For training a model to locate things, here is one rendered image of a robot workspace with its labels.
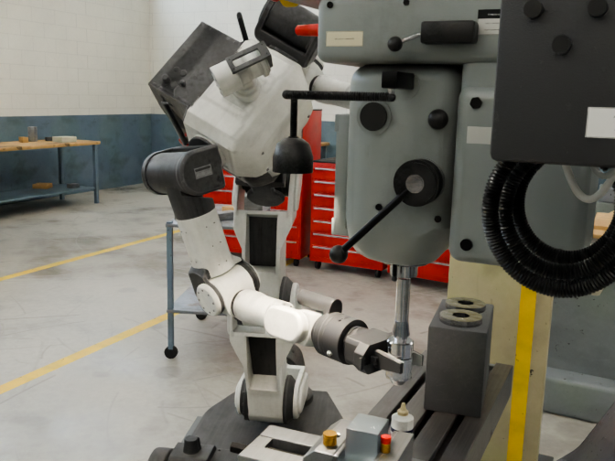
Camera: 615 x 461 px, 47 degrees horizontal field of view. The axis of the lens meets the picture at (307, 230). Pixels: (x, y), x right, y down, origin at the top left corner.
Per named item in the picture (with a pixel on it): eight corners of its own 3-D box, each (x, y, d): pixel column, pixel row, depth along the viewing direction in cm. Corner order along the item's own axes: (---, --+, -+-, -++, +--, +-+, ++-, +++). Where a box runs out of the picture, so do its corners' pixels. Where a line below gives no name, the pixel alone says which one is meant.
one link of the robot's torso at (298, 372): (247, 394, 229) (247, 356, 227) (307, 399, 227) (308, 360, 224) (232, 423, 209) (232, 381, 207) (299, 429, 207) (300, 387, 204)
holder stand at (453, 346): (422, 409, 150) (427, 319, 146) (436, 372, 170) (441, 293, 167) (480, 419, 146) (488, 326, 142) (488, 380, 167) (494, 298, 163)
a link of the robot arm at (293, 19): (262, 44, 170) (264, 19, 157) (280, 14, 172) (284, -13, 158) (303, 69, 170) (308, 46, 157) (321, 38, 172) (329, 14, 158)
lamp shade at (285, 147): (274, 168, 128) (275, 134, 127) (314, 170, 127) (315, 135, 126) (270, 173, 121) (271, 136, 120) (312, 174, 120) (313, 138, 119)
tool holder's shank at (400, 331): (395, 335, 125) (398, 274, 123) (412, 338, 124) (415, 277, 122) (388, 340, 123) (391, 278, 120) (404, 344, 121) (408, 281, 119)
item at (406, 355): (391, 369, 128) (393, 338, 127) (415, 375, 125) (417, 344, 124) (380, 378, 124) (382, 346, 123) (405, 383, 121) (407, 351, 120)
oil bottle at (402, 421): (386, 460, 128) (389, 404, 126) (393, 451, 132) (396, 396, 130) (407, 466, 127) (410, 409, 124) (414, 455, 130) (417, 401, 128)
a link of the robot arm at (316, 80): (345, 122, 185) (290, 105, 196) (363, 90, 187) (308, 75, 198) (329, 99, 176) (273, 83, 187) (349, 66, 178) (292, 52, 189)
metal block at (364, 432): (344, 463, 111) (346, 427, 110) (357, 445, 116) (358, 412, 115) (376, 470, 109) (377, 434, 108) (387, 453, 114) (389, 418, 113)
